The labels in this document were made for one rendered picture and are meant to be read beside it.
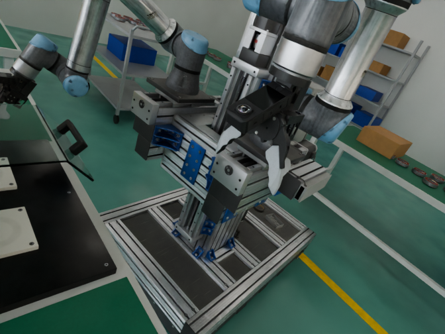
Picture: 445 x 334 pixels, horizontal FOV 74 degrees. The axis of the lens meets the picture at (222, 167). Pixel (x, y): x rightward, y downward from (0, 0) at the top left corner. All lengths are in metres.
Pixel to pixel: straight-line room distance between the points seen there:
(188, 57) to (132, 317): 0.94
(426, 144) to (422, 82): 1.17
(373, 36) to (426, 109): 5.93
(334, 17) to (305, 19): 0.04
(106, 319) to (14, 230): 0.32
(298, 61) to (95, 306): 0.66
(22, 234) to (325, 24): 0.79
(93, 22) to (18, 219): 0.63
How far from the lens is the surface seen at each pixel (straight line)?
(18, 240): 0.87
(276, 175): 0.51
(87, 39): 1.13
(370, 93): 6.55
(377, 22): 0.93
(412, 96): 6.90
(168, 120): 1.30
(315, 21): 0.48
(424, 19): 7.13
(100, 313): 0.78
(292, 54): 0.48
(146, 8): 1.31
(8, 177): 1.06
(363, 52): 0.93
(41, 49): 1.25
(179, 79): 1.29
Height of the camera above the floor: 1.41
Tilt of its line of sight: 27 degrees down
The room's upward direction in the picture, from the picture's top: 22 degrees clockwise
